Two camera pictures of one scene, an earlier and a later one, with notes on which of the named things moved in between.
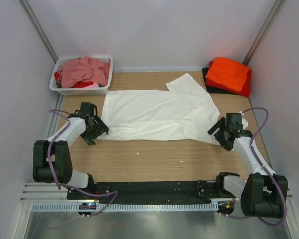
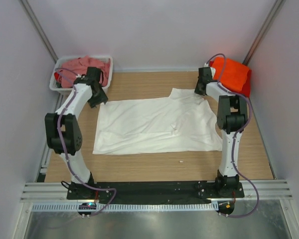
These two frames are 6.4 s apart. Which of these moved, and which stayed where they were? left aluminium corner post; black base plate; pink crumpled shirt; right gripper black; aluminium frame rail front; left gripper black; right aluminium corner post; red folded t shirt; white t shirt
Moved: left gripper black; white t shirt; right gripper black
Stayed: black base plate; pink crumpled shirt; left aluminium corner post; right aluminium corner post; red folded t shirt; aluminium frame rail front
